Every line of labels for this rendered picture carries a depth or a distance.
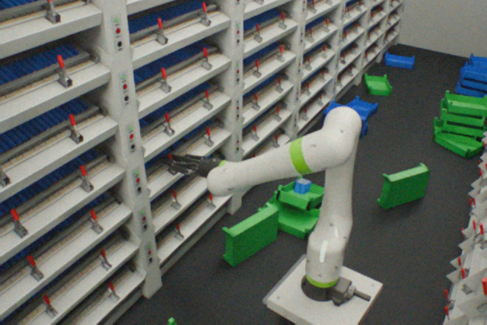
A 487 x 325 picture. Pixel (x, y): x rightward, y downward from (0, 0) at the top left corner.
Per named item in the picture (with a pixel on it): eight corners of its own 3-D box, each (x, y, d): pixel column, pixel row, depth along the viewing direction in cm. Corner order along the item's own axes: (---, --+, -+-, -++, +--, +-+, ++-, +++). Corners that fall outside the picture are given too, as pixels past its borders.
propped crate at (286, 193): (296, 186, 267) (299, 174, 265) (327, 198, 258) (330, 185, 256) (275, 199, 241) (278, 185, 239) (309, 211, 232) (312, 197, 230)
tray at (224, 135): (229, 139, 220) (235, 125, 214) (147, 204, 176) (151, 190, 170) (198, 116, 224) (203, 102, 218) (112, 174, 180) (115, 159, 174)
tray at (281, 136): (288, 142, 291) (296, 128, 282) (239, 190, 247) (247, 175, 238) (263, 125, 296) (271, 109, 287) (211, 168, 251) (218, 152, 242)
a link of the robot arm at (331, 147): (362, 148, 137) (347, 114, 134) (356, 167, 126) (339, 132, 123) (311, 163, 146) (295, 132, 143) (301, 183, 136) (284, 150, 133)
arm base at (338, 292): (374, 293, 157) (377, 281, 154) (359, 321, 146) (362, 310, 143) (311, 267, 170) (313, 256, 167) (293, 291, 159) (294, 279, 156)
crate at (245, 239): (277, 239, 229) (266, 231, 234) (279, 209, 218) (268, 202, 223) (233, 267, 211) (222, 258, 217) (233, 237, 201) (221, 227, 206)
